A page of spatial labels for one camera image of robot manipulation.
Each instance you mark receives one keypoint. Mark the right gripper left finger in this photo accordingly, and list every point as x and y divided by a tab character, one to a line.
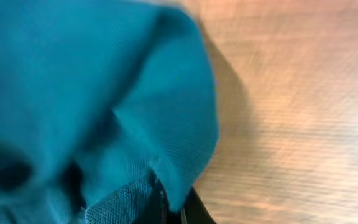
156	209

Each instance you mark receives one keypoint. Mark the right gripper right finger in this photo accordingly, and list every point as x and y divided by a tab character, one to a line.
194	211

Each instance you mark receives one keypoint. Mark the blue t-shirt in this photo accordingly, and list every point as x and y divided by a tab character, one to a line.
98	101

